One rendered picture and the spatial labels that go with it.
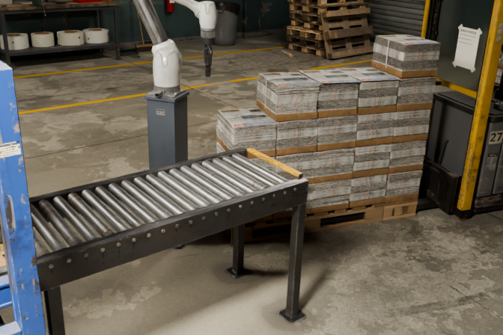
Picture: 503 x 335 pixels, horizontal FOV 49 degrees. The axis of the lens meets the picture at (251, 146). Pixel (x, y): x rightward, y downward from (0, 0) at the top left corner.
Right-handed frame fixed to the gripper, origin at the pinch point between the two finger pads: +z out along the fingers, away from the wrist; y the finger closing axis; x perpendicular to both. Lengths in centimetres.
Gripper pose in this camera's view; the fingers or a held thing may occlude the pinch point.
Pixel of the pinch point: (207, 70)
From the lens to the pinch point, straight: 339.9
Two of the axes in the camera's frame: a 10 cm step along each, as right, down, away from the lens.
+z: -0.3, 9.3, 3.5
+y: -3.4, -3.4, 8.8
